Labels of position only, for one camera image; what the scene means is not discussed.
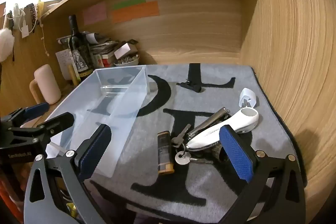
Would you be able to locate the white rolled paper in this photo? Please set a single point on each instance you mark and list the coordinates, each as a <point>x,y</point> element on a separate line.
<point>92,37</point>

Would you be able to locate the white fluffy ball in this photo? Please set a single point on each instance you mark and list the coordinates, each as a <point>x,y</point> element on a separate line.
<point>5,44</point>

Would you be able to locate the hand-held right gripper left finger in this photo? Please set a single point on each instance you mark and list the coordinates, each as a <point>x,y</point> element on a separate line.
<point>95,153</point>

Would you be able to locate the white can opener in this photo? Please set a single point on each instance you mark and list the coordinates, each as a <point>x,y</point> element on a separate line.
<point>210,136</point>

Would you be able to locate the silver key bunch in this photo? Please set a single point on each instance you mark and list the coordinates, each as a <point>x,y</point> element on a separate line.
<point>181,157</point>

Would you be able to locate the orange sticky note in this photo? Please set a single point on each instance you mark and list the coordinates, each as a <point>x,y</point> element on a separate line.
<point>136,12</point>

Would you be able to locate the yellow candle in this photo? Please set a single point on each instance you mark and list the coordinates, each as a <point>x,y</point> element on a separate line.
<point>72,73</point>

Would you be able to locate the stack of magazines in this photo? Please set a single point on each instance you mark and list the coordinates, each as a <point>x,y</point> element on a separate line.
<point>103,47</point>

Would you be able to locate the green sticky note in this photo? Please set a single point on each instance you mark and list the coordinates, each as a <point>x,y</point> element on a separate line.
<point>128,3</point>

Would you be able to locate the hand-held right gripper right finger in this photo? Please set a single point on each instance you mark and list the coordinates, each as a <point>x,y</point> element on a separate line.
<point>236,153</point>

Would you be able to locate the silver folding multi-tool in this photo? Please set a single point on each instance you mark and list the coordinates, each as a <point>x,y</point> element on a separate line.
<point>210,120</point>

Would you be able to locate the yellow tassel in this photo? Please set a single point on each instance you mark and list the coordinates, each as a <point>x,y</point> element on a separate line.
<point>40,8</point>

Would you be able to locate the grey mat with black letters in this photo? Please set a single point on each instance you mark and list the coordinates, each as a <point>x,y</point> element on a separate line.
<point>223,74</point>

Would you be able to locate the black clip microphone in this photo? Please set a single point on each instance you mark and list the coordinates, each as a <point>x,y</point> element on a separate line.
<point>193,85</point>

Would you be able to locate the white bowl of small pieces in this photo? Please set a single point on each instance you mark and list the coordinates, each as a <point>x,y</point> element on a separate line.
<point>126,61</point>

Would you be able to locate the dark wine bottle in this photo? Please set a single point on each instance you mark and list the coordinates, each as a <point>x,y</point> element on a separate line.
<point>80,56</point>

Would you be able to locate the person's orange clothing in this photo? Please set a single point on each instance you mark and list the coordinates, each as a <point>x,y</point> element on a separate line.
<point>5,192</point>

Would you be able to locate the pink sticky note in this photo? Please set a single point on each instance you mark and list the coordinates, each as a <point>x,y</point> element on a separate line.
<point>94,13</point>

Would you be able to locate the clear plastic storage bin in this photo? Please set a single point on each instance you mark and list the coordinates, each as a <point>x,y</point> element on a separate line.
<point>123,113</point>

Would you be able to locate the small white box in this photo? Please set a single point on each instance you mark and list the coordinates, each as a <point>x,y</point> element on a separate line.
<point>122,50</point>

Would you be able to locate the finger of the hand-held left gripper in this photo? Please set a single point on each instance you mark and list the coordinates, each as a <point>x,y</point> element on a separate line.
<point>36,108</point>
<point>60,120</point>

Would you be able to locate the white note paper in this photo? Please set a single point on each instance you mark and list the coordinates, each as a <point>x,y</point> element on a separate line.
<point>63,61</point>

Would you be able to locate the white plug adapter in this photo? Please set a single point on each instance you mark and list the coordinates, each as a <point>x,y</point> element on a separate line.
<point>248,95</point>

